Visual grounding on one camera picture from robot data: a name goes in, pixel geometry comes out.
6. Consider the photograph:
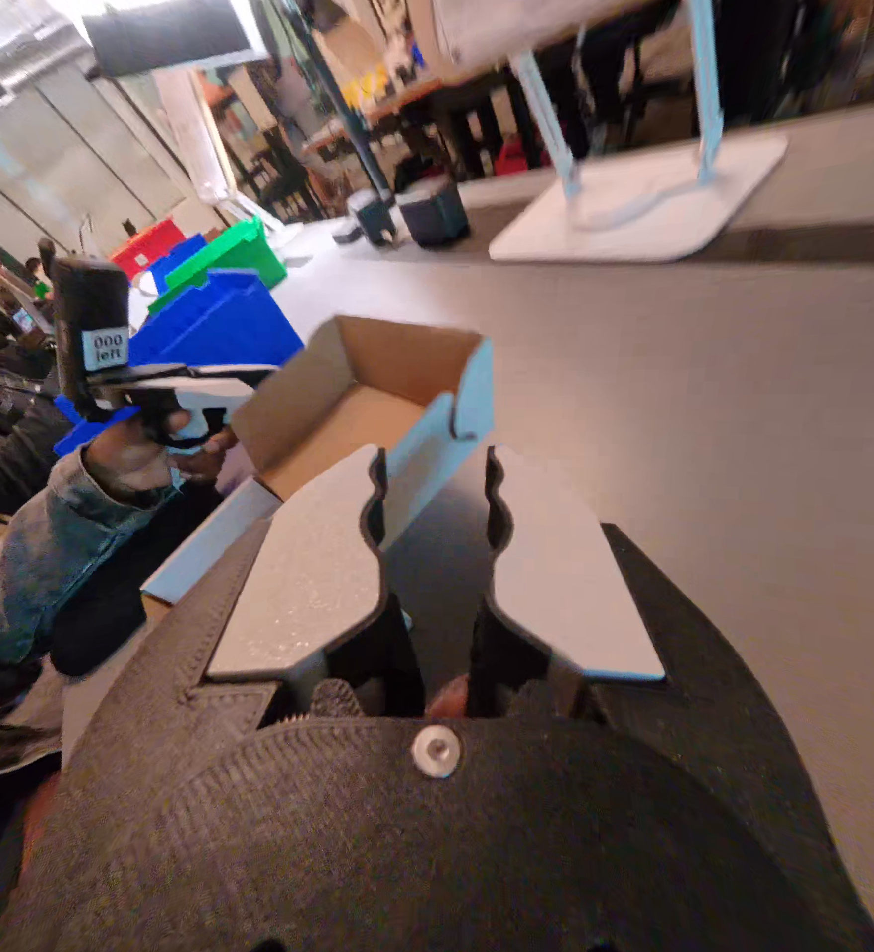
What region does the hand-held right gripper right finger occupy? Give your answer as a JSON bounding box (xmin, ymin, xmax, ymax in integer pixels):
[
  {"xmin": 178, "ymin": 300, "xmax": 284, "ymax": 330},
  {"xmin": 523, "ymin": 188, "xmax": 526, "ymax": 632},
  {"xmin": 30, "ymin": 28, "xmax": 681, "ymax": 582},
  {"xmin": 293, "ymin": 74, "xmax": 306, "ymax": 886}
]
[{"xmin": 484, "ymin": 445, "xmax": 667, "ymax": 683}]

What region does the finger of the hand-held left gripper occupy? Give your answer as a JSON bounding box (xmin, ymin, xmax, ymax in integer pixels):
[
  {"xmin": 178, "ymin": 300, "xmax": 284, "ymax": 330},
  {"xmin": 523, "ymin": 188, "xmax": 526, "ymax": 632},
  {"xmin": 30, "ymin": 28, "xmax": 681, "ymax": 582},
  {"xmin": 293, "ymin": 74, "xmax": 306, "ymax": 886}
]
[{"xmin": 173, "ymin": 363, "xmax": 283, "ymax": 410}]

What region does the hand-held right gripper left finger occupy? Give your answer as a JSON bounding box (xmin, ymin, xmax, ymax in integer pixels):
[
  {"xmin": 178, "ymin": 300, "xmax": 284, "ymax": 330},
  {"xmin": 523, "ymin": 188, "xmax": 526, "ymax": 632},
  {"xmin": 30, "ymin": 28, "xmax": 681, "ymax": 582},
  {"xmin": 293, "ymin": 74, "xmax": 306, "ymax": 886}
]
[{"xmin": 205, "ymin": 445, "xmax": 389, "ymax": 684}]

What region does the white cardboard mailer box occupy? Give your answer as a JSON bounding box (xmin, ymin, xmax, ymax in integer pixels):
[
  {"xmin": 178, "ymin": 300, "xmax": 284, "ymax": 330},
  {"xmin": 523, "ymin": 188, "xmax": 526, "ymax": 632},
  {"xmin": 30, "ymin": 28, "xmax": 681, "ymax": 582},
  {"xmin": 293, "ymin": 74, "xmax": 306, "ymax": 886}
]
[{"xmin": 141, "ymin": 316, "xmax": 495, "ymax": 605}]

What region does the person's left forearm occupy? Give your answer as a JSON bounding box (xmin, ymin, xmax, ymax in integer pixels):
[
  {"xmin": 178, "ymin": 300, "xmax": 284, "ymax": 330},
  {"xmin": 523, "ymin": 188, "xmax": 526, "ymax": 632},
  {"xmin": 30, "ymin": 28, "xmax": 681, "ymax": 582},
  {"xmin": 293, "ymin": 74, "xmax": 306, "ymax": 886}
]
[{"xmin": 0, "ymin": 446, "xmax": 181, "ymax": 666}]

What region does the grey desk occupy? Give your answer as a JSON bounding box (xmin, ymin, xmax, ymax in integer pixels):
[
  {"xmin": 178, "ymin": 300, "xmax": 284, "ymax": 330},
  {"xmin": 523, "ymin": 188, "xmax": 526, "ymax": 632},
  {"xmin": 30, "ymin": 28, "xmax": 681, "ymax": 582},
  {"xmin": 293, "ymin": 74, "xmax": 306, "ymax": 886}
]
[{"xmin": 61, "ymin": 97, "xmax": 874, "ymax": 952}]

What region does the person's left hand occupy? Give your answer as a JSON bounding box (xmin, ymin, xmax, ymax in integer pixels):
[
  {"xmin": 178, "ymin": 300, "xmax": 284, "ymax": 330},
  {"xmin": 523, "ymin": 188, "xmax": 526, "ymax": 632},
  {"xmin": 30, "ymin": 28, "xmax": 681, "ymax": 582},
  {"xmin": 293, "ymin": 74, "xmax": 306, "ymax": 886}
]
[{"xmin": 83, "ymin": 408, "xmax": 239, "ymax": 508}]

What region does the person's right hand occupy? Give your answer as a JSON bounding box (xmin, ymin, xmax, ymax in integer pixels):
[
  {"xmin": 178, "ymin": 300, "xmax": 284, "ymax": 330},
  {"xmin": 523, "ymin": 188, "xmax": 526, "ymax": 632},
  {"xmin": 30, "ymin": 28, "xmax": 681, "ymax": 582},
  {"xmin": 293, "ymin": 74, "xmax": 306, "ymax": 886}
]
[{"xmin": 426, "ymin": 675, "xmax": 471, "ymax": 718}]

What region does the blue plastic bin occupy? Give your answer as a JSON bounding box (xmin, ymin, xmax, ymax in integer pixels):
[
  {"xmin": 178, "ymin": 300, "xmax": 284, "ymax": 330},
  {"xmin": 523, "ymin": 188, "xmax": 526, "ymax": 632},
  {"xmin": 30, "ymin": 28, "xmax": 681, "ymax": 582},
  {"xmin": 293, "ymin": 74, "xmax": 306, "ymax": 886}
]
[
  {"xmin": 143, "ymin": 233, "xmax": 209, "ymax": 295},
  {"xmin": 54, "ymin": 268, "xmax": 306, "ymax": 456}
]

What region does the red plastic bin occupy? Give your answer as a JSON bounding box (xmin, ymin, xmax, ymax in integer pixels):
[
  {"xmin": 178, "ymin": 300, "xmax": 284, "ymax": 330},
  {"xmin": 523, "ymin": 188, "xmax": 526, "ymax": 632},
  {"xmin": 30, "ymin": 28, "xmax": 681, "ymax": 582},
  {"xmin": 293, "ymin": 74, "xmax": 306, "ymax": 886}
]
[{"xmin": 110, "ymin": 217, "xmax": 187, "ymax": 282}]

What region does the green plastic bin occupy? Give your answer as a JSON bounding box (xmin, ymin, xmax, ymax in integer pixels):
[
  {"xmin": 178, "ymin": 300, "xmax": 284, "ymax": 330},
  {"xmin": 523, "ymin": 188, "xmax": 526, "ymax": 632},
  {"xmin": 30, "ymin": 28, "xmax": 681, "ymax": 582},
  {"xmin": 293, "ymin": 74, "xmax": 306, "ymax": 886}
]
[{"xmin": 147, "ymin": 216, "xmax": 289, "ymax": 315}]

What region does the person's dark clothing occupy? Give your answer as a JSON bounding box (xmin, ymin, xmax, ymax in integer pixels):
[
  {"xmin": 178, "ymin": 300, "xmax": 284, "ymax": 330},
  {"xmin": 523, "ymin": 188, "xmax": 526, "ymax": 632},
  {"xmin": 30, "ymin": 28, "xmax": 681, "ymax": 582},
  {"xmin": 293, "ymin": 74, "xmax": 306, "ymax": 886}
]
[{"xmin": 0, "ymin": 479, "xmax": 222, "ymax": 789}]

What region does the black round container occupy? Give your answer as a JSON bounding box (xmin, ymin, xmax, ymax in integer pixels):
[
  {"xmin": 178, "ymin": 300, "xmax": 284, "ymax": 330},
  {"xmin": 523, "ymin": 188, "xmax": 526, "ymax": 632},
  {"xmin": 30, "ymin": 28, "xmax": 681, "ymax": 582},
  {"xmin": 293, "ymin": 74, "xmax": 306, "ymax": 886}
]
[
  {"xmin": 346, "ymin": 188, "xmax": 399, "ymax": 248},
  {"xmin": 396, "ymin": 177, "xmax": 472, "ymax": 248}
]

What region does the dark hanging panel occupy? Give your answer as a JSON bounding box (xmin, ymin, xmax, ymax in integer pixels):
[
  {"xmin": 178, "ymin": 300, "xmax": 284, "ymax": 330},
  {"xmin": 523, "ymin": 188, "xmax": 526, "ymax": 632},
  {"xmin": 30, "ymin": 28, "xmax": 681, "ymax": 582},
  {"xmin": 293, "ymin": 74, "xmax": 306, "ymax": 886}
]
[{"xmin": 83, "ymin": 0, "xmax": 270, "ymax": 79}]

